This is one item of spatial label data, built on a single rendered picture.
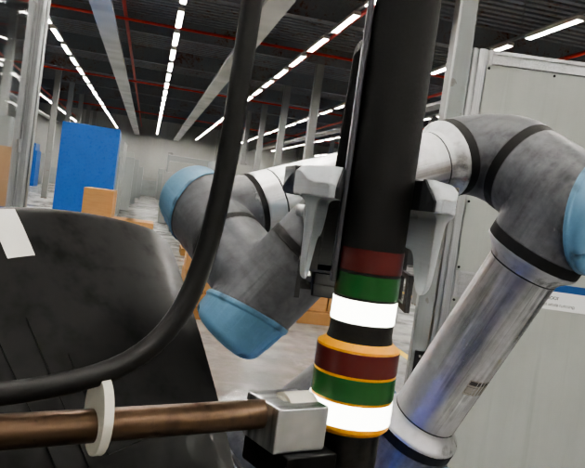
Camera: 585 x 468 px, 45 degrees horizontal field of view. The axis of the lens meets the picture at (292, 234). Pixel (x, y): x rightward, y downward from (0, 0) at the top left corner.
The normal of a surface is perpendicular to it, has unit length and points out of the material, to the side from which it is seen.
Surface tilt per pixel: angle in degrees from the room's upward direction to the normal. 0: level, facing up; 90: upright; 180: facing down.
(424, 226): 94
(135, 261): 42
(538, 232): 97
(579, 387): 90
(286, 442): 90
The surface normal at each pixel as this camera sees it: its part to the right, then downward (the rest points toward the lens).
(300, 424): 0.55, 0.12
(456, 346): -0.62, 0.00
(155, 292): 0.61, -0.64
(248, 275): -0.43, -0.37
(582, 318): -0.02, 0.05
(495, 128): -0.22, -0.52
